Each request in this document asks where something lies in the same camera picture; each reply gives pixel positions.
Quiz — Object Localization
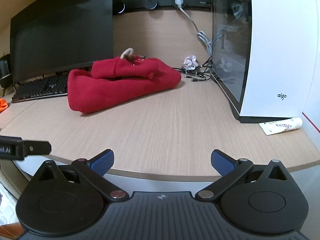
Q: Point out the crumpled white tissue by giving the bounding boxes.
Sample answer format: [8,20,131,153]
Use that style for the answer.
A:
[183,54,199,71]

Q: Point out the black computer monitor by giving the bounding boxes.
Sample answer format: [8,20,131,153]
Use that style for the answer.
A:
[9,0,114,83]

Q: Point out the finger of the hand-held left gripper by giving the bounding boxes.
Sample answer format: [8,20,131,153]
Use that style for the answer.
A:
[23,141,52,157]

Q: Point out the white patterned cloth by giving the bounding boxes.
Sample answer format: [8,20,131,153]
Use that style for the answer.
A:
[0,180,18,227]

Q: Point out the white box with red edge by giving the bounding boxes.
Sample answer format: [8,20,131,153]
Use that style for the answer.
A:
[302,112,320,136]

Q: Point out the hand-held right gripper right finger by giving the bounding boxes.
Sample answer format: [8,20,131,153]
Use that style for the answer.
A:
[196,149,288,202]

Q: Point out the white ring hook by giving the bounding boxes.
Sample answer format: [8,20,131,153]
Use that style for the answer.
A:
[120,48,134,59]

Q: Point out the dark cup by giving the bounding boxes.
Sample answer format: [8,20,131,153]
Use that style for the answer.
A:
[0,54,12,88]

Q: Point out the black power socket rail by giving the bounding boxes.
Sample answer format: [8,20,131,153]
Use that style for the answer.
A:
[112,0,213,15]

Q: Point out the black keyboard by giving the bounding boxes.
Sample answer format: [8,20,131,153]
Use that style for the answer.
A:
[11,74,69,103]

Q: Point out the red fleece garment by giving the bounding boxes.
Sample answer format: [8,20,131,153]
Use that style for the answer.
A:
[67,57,182,115]

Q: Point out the bundle of black cables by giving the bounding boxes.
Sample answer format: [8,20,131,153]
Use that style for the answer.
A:
[174,56,214,82]

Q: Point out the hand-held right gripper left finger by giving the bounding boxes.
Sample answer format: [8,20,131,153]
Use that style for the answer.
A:
[37,149,128,202]

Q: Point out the white cream tube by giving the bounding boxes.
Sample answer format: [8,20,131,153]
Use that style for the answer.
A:
[259,117,303,135]

